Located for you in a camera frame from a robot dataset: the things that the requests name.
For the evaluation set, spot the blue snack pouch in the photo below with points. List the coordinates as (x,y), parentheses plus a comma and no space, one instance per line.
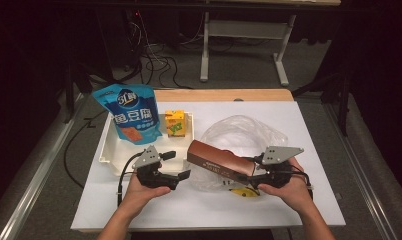
(132,113)

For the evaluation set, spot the long brown box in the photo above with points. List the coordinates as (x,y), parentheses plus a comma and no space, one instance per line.
(219,160)

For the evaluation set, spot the clear plastic shopping bag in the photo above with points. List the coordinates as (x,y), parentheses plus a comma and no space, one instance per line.
(239,133)

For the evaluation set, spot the person's left hand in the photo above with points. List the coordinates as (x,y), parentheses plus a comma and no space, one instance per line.
(139,196)

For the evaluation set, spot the yellow drink carton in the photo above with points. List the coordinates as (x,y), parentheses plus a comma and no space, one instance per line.
(175,125)

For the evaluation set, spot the person's right hand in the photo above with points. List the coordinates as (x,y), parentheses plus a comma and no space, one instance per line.
(295,193)

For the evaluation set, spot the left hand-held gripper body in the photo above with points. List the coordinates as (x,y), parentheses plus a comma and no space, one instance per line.
(152,176)

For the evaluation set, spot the white plastic bin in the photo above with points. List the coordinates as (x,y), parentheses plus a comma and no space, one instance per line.
(122,153)

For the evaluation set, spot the grey metal desk frame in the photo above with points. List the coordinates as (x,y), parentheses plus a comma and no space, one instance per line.
(245,29)

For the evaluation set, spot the white board table cover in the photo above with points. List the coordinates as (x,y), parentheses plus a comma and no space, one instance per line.
(189,206)

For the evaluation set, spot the aluminium rail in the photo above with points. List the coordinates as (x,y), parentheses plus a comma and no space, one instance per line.
(32,186)
(365,190)

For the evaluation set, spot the black stand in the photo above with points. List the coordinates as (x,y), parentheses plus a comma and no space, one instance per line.
(344,106)
(69,100)

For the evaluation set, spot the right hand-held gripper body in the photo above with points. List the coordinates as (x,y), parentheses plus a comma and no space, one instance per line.
(277,176)

